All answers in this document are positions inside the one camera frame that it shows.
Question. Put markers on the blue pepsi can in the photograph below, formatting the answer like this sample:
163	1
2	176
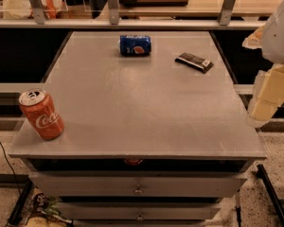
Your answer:
134	45

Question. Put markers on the snack bags on floor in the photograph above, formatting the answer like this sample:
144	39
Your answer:
45	213

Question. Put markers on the red object inside cabinet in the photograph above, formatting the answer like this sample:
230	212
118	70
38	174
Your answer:
133	162

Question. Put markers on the upper grey drawer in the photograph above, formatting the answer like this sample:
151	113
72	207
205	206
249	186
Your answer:
211	185

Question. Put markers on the grey drawer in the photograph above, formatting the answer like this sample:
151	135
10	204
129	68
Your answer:
138	210
211	185

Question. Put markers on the red coke can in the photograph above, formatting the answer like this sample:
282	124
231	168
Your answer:
38	107

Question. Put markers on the grey drawer cabinet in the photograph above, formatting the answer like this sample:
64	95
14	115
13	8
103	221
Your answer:
174	117

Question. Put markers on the black snack bar wrapper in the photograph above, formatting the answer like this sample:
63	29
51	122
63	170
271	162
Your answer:
195	62

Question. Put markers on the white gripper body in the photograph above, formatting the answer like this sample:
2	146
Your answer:
279	40

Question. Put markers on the lower grey drawer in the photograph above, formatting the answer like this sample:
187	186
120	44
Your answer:
138	210

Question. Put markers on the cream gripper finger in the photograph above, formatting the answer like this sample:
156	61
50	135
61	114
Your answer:
254	40
268	96

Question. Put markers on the white plastic bag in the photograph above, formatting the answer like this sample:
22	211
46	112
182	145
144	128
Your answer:
21	9

